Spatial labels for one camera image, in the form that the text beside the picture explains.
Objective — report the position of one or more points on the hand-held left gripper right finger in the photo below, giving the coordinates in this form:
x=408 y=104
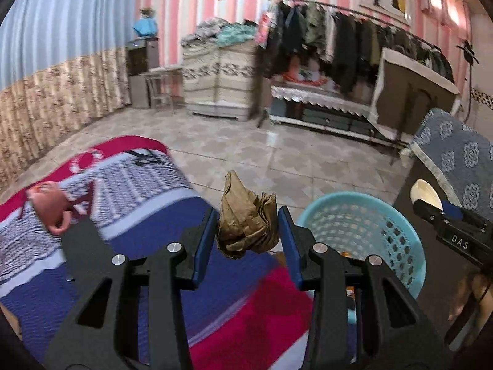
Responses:
x=290 y=246

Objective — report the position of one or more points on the pink metal cup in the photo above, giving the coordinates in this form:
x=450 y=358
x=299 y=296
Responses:
x=48 y=204

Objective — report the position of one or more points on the red white hanging bag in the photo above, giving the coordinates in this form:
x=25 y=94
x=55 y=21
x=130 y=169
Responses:
x=264 y=27

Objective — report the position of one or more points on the metal clothes rack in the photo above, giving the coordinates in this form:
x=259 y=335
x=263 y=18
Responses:
x=346 y=7

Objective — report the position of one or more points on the low dark cabinet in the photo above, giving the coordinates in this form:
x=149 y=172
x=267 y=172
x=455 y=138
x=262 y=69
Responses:
x=327 y=117

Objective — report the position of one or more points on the pile of clothes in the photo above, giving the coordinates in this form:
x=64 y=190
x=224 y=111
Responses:
x=219 y=32

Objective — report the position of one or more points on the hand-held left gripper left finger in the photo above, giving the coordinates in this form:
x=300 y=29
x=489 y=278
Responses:
x=204 y=239

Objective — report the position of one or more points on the white lace cloth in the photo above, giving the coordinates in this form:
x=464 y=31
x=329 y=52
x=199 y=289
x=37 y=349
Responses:
x=308 y=96

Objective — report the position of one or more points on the blue bottle cover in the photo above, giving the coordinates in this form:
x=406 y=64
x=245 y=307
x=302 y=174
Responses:
x=145 y=27

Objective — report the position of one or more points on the grey water dispenser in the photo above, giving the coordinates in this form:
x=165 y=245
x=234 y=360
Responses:
x=140 y=61

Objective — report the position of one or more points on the cabinet with patterned cover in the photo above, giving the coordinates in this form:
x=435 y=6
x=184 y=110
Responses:
x=215 y=73

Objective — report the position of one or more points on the person's right hand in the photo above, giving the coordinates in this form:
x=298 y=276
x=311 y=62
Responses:
x=473 y=293

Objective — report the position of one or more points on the row of hanging clothes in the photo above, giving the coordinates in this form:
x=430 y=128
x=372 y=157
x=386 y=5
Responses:
x=346 y=42

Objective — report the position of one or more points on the blue floral curtain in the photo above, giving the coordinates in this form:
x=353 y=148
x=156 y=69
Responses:
x=57 y=46

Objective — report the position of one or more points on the black flat case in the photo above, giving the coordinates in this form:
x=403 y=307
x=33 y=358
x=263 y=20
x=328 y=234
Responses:
x=84 y=246

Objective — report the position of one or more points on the striped red blue blanket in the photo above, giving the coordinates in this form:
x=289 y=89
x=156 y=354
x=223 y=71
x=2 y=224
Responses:
x=250 y=316

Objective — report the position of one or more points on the brown paper ball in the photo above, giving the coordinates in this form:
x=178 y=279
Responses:
x=242 y=219

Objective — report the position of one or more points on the small potted plant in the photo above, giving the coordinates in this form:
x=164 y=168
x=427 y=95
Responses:
x=146 y=12

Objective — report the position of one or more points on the small metal table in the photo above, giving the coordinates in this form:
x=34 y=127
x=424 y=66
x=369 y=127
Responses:
x=161 y=70

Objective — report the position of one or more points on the cream round disc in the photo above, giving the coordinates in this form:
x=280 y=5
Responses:
x=423 y=192

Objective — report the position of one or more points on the pink printed cushion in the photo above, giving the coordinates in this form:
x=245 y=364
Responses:
x=304 y=75

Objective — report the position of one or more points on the black tripod stand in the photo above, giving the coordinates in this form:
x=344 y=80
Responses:
x=468 y=50

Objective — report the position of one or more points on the light blue plastic basket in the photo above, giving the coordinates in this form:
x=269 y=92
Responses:
x=346 y=208

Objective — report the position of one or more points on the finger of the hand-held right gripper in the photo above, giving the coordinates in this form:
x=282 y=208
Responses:
x=427 y=210
x=452 y=209

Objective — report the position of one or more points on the grey patterned fringed cloth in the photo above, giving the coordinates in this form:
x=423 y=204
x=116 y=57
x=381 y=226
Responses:
x=454 y=150

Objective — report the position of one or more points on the brown board white trim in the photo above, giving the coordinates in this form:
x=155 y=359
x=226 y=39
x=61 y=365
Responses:
x=408 y=96

